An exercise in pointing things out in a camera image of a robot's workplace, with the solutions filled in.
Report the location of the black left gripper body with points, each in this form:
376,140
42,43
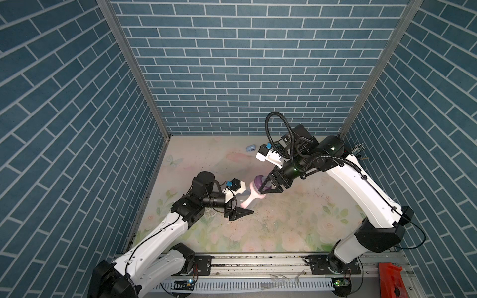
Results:
227,210

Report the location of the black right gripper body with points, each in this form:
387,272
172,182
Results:
290,171

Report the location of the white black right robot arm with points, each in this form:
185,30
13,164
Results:
302,155

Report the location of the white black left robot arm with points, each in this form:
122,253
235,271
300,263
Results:
205,192

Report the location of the light blue mini stapler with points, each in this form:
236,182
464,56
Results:
251,148

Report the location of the pens in pink cup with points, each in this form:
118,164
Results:
358,148

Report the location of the red tool box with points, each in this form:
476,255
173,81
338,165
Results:
391,283

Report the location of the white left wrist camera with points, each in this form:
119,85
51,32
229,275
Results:
234,187

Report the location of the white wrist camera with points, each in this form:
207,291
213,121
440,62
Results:
234,187
267,153

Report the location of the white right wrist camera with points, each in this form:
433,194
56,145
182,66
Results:
267,153

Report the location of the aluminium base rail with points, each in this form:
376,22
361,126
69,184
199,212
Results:
257,262

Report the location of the white slotted cable duct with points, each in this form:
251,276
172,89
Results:
228,286

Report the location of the aluminium corner post right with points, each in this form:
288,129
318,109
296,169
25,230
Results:
404,22

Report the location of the aluminium corner post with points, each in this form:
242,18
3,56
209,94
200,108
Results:
404,22
112,20

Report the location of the aluminium corner post left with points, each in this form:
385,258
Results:
112,20

